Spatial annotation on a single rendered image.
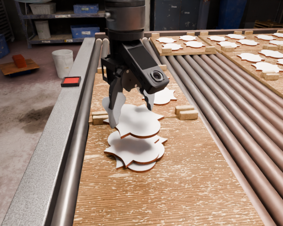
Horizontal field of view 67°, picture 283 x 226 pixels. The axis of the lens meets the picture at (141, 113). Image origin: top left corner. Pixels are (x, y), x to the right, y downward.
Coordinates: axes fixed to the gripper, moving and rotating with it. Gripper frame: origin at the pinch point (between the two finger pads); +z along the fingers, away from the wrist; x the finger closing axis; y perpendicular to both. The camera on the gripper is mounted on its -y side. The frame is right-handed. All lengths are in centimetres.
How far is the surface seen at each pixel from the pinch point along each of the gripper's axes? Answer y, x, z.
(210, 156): -14.0, -13.3, 9.6
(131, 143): -0.1, 1.1, 7.0
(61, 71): 279, -72, 92
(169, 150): -6.2, -6.6, 9.5
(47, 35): 485, -122, 81
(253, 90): 0, -62, 12
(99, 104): 26.2, -4.4, 9.5
